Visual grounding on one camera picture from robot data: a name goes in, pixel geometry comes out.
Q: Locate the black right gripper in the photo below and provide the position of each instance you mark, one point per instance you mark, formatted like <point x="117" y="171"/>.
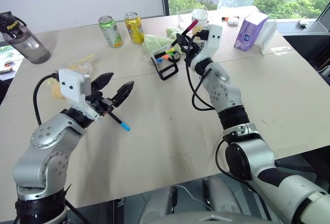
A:
<point x="192" y="47"/>

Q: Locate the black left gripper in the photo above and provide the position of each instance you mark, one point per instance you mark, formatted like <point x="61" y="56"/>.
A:
<point x="100" y="103"/>

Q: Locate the black pen with red cap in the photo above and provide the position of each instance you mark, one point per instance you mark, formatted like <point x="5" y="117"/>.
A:
<point x="192" y="25"/>

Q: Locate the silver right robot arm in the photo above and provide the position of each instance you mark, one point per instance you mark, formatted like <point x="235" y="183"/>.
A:
<point x="257" y="157"/>

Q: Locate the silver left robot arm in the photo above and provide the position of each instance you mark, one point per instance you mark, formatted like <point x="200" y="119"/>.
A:
<point x="46" y="136"/>

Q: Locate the black pen with blue cap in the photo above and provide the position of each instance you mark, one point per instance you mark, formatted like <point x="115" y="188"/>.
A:
<point x="123" y="125"/>

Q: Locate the yellow highlighter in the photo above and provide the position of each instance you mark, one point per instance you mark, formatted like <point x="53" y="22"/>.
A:
<point x="169" y="51"/>

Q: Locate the orange highlighter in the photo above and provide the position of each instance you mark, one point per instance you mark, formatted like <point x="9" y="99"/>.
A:
<point x="165" y="57"/>

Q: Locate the clear acrylic box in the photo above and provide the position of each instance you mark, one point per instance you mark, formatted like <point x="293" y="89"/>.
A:
<point x="183" y="18"/>

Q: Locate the light green cloth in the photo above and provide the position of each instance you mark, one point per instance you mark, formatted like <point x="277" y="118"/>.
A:
<point x="154" y="42"/>

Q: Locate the white paper cup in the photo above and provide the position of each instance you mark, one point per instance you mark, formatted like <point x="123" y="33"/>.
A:
<point x="199" y="19"/>

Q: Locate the yellow plastic snack bag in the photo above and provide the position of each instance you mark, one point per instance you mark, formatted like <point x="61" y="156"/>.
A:
<point x="77" y="65"/>

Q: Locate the orange marker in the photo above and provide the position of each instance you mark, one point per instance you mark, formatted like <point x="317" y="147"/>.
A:
<point x="225" y="18"/>

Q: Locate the yellow drink can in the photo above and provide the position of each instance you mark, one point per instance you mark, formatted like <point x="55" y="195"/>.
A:
<point x="134" y="28"/>

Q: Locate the small white case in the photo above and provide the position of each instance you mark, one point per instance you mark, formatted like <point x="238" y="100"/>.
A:
<point x="233" y="22"/>

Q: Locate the green drink can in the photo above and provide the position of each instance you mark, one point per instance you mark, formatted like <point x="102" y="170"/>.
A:
<point x="112" y="32"/>

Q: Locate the purple carton box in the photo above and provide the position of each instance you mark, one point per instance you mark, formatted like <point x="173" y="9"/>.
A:
<point x="247" y="33"/>

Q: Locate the grey sports water bottle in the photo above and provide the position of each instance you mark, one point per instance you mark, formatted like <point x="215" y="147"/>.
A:
<point x="28" y="46"/>

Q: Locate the green printed paper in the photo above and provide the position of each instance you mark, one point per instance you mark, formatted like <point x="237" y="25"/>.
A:
<point x="6" y="51"/>

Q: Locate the small black windowsill object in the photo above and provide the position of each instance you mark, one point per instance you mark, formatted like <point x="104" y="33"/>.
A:
<point x="302" y="24"/>

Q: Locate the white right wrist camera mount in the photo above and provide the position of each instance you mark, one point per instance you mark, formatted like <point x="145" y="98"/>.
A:
<point x="212" y="41"/>

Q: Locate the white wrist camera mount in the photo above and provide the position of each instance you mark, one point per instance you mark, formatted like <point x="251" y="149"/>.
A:
<point x="71" y="82"/>
<point x="212" y="41"/>

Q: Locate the black frame pen holder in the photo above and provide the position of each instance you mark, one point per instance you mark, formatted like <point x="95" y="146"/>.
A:
<point x="167" y="73"/>

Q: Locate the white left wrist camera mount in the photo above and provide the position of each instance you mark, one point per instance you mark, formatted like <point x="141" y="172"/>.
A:
<point x="71" y="82"/>

